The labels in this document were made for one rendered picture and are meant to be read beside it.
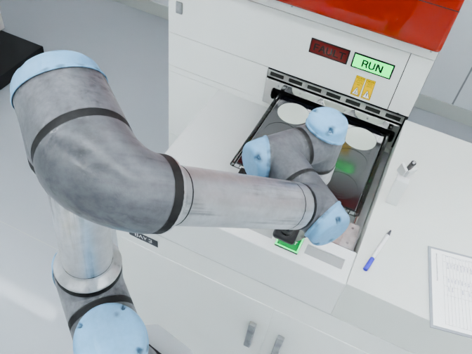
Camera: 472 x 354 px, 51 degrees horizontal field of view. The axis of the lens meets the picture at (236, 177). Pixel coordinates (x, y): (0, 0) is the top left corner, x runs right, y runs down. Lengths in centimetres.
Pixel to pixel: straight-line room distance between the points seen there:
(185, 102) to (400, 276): 104
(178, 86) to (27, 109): 126
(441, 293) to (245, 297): 48
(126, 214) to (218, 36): 115
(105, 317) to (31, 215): 163
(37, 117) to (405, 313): 85
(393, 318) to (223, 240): 42
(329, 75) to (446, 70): 171
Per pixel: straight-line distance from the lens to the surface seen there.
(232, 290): 133
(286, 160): 83
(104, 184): 52
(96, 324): 87
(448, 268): 124
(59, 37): 354
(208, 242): 121
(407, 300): 115
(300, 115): 156
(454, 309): 118
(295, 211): 72
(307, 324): 132
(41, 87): 60
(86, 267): 85
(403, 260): 121
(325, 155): 90
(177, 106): 189
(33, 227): 242
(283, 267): 116
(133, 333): 86
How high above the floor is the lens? 189
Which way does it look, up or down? 48 degrees down
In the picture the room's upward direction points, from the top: 8 degrees clockwise
